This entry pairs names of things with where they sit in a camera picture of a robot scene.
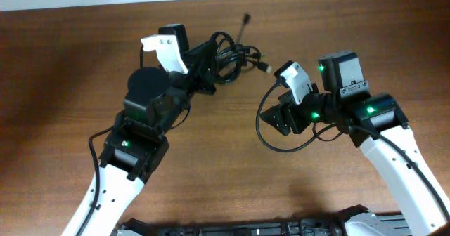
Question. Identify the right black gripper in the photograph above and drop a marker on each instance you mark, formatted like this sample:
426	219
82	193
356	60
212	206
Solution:
285	115

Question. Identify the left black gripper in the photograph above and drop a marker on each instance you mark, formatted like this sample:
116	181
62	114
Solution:
201	70

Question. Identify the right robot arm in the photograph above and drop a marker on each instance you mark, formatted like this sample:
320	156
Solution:
375	124

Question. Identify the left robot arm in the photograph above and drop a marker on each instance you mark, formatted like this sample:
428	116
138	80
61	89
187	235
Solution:
136	143

